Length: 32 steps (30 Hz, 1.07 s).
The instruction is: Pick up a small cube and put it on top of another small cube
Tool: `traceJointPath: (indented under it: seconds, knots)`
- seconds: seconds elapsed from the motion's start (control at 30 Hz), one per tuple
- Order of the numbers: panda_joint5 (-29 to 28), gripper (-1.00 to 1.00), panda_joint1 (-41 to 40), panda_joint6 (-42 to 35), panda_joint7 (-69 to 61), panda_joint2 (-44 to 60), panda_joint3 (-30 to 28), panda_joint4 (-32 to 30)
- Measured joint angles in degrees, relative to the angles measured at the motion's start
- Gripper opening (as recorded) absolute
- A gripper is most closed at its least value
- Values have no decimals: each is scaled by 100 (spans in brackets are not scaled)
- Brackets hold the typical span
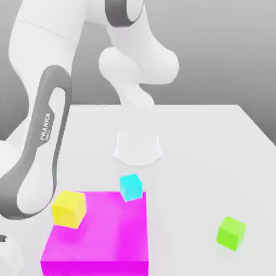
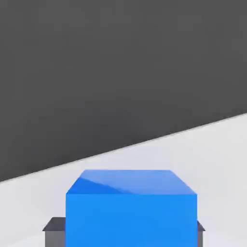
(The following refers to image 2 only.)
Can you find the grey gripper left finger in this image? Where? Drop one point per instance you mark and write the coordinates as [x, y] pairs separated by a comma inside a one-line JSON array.
[[55, 234]]

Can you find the small blue cube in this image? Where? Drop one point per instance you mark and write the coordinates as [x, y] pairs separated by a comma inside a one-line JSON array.
[[131, 216]]

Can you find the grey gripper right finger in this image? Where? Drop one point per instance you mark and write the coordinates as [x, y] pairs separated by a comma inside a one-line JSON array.
[[200, 237]]

